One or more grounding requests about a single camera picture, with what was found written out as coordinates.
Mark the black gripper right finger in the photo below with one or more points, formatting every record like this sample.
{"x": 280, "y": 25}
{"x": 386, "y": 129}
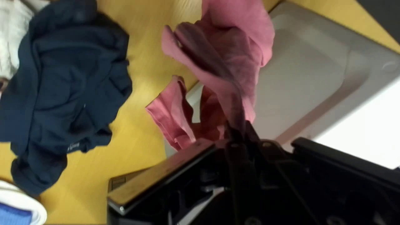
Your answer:
{"x": 291, "y": 194}

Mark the pink shirt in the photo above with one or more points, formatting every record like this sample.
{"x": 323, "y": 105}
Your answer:
{"x": 225, "y": 50}

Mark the blue sponge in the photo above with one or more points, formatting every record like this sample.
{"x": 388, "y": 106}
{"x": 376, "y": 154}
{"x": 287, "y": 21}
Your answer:
{"x": 10, "y": 215}

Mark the white plastic bin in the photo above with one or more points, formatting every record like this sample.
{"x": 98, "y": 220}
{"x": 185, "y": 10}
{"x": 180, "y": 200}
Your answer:
{"x": 327, "y": 84}

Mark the navy blue shirt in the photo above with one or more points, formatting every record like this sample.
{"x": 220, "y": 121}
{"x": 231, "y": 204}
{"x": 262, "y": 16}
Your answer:
{"x": 70, "y": 84}

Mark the grey white cloth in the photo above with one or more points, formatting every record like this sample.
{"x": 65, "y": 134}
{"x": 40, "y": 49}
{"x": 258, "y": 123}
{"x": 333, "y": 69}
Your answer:
{"x": 15, "y": 16}

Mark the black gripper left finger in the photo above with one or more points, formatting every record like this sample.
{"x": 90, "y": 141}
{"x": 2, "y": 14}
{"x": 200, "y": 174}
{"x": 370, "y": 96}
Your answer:
{"x": 242, "y": 178}

